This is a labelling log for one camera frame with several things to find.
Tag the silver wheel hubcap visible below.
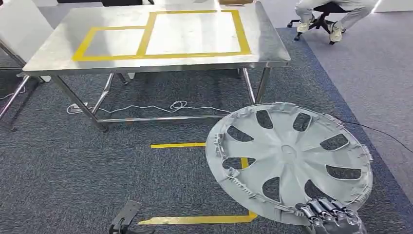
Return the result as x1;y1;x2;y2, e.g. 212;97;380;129
205;102;374;227

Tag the yellow floor tape square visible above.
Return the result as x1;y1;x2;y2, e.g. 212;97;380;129
138;142;258;226

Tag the white power cable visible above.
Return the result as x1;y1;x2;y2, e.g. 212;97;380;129
67;100;232;116

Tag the stainless steel table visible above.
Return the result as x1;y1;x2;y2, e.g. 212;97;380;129
22;1;291;133

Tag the black office chair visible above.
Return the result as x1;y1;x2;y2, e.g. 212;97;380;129
287;2;348;45

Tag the steel frame side table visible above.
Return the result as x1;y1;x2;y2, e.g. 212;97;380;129
0;39;44;132

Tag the person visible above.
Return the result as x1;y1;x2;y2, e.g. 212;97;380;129
295;0;380;43

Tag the white power adapter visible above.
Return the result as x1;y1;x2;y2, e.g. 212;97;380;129
67;102;88;114

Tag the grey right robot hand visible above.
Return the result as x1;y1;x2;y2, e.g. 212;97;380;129
295;197;369;234

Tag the black floor cable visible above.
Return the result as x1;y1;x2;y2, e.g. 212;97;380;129
332;116;413;154

